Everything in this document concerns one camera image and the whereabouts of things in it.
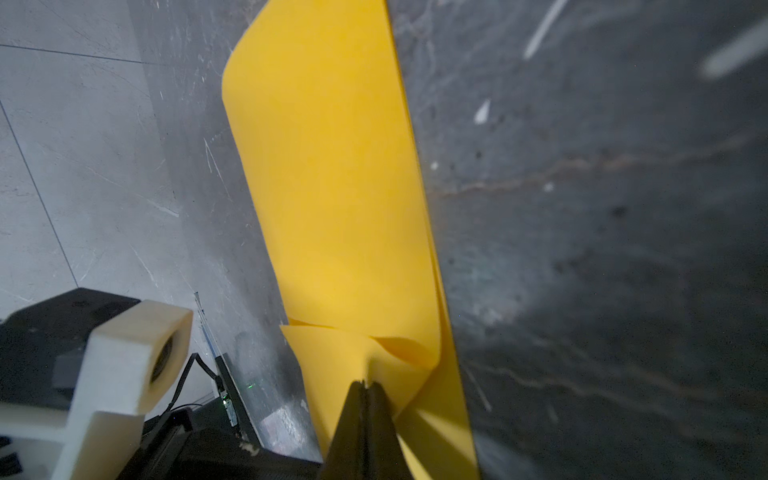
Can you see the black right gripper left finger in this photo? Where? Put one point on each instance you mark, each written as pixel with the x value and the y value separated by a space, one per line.
pixel 347 454

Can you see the yellow square paper sheet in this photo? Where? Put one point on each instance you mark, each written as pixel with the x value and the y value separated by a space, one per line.
pixel 316 105

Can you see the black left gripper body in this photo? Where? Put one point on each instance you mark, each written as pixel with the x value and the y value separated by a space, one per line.
pixel 173 446

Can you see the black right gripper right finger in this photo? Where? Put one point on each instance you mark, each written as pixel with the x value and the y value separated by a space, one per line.
pixel 384 458

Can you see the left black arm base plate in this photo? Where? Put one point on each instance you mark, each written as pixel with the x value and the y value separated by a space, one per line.
pixel 225 351

